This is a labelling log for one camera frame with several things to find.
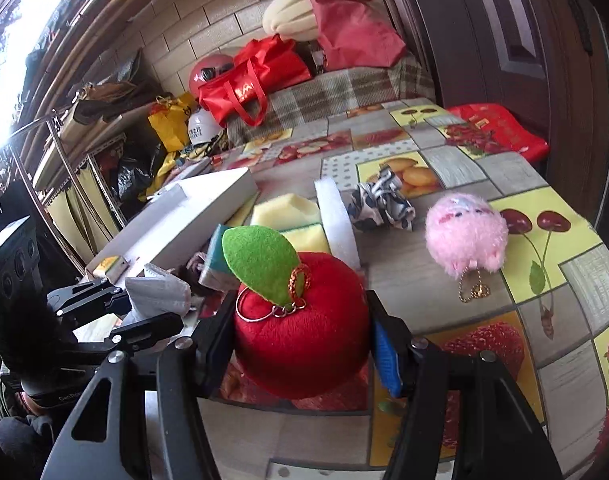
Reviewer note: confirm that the yellow rack curtain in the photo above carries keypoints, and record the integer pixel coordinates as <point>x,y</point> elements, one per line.
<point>79,210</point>

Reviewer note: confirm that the red plush apple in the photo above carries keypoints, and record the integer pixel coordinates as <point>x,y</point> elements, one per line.
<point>309,330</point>

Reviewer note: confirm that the dark red fabric bag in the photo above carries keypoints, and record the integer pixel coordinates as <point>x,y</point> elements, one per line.
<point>357,30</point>

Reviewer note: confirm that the cream foam cushion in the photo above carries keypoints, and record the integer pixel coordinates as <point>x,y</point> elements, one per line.
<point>289,12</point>

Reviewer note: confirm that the plaid blanket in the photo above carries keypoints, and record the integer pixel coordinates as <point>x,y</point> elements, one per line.
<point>334,92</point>

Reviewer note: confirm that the large white box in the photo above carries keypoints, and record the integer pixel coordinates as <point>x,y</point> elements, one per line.
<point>184,220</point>

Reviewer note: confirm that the teal tissue pack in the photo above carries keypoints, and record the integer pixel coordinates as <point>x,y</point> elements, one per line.
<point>215,255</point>

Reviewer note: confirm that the white helmet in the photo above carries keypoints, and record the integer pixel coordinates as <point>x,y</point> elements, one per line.
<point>202,127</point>

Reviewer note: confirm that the small white flat box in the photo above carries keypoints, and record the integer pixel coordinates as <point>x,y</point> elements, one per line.
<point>194,170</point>

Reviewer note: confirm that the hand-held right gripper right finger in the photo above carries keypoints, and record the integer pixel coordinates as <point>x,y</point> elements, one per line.
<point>387,355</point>

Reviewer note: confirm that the yellow cloth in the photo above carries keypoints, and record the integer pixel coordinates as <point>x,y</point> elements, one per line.
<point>162,172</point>

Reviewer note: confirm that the yellow shopping bag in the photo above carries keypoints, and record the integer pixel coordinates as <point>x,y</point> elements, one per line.
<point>169,127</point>

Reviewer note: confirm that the pink helmet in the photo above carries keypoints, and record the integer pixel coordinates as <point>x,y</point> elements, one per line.
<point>207,70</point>

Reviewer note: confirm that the white face mask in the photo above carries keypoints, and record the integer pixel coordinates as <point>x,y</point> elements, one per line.
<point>157,290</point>

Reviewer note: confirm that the brown leather bag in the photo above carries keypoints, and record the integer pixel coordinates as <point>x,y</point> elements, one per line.
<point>109,100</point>

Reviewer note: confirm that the white foam strip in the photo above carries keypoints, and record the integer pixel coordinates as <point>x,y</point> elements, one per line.
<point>337,220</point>

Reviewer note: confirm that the metal storage rack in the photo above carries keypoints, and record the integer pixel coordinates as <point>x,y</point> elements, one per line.
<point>59,160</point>

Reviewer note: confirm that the pink plush toy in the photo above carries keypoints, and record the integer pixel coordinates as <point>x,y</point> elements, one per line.
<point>464,232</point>

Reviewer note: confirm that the small yellow packet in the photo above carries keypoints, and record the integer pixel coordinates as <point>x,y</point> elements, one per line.
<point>107,265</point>

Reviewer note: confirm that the black plastic bag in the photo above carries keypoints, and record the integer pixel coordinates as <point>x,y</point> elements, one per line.
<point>132,177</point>

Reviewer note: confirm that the red printed plastic bag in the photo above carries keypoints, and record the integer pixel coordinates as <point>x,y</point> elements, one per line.
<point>499,130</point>

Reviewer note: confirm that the person's left forearm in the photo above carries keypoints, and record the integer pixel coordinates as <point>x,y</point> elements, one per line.
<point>19,442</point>

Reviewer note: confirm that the pale yellow sponge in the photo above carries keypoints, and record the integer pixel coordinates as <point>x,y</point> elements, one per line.
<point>284,207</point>

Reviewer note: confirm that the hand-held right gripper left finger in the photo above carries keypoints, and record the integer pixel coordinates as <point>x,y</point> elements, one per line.
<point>215,347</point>

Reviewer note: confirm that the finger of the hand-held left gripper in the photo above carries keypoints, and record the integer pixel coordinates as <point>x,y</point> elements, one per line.
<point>92,295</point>
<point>144,330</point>

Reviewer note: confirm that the grey bag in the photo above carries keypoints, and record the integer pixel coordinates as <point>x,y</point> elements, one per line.
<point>122,70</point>

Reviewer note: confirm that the dark brown door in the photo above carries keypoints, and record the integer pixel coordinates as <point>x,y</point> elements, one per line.
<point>484,35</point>

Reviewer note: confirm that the bright red tote bag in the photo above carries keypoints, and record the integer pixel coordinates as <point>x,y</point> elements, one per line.
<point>254,80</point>

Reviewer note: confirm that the fruit print tablecloth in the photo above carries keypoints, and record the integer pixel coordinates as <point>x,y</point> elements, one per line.
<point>434,280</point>

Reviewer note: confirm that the black and white crumpled cloth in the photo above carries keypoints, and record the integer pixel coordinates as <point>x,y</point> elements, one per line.
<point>384,205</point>

